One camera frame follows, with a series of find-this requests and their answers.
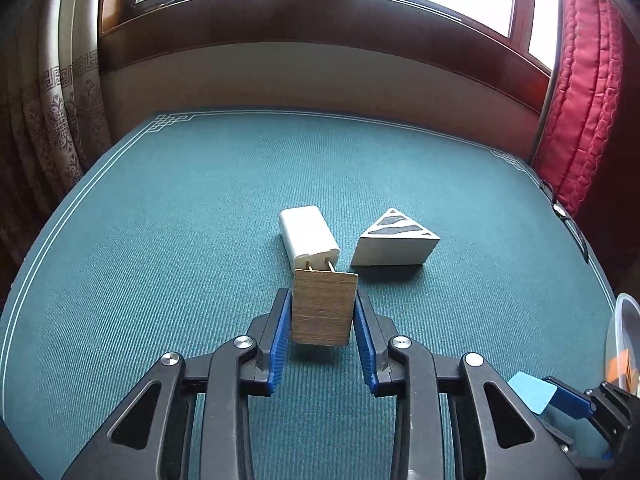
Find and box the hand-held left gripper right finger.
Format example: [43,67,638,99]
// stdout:
[352,289,583,480]

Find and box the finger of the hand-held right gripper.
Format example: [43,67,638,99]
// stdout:
[542,375,601,420]
[544,421,615,461]

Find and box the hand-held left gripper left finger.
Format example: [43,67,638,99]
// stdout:
[62,287,293,480]

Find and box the orange block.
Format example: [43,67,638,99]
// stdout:
[607,349,635,386]

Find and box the wooden triangular block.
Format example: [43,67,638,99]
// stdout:
[291,269,360,347]

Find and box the clear plastic container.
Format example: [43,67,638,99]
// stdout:
[604,292,640,396]

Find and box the large white striped triangular block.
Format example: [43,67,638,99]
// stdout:
[350,207,442,267]

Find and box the white charger plug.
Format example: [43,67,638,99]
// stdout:
[279,205,342,273]

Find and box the red quilted cushion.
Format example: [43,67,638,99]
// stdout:
[530,0,640,221]

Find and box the beige patterned curtain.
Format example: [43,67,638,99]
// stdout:
[0,0,113,261]

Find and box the brown wooden window frame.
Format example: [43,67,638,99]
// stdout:
[97,0,561,111]

